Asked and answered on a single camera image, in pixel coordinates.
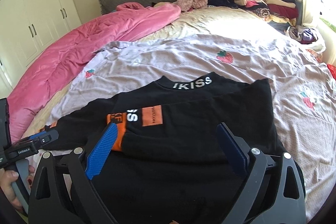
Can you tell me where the black sweater with orange patches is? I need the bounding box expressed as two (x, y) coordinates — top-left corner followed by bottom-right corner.
(39, 72), (306, 224)

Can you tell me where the beige bed sheet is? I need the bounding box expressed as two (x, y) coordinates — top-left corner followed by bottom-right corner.
(16, 6), (289, 135)

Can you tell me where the red cloth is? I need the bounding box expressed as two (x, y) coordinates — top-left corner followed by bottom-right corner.
(327, 63), (336, 81)

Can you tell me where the dark navy garment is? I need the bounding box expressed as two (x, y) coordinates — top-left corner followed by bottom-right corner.
(207, 0), (240, 8)

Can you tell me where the stack of folded clothes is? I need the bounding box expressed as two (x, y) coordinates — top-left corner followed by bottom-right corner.
(228, 0), (301, 25)

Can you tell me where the pink quilt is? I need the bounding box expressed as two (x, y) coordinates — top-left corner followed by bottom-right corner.
(7, 2), (182, 144)

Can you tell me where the cream wardrobe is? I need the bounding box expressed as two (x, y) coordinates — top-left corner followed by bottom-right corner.
(0, 0), (82, 93)

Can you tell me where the person's left hand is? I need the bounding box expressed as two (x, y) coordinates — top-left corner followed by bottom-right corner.
(0, 165), (36, 211)

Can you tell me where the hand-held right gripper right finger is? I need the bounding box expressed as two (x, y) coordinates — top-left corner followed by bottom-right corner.
(216, 123), (306, 224)

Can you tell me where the strawberry print blanket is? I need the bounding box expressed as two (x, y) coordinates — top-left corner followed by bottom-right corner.
(26, 34), (336, 222)

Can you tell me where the pink fuzzy garment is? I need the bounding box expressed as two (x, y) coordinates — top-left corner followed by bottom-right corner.
(176, 0), (209, 12)

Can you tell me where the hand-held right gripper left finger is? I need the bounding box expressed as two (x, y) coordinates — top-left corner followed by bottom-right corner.
(28, 122), (118, 224)

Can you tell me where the plastic bag of clothes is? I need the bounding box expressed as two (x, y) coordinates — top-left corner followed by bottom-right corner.
(285, 26), (326, 53)

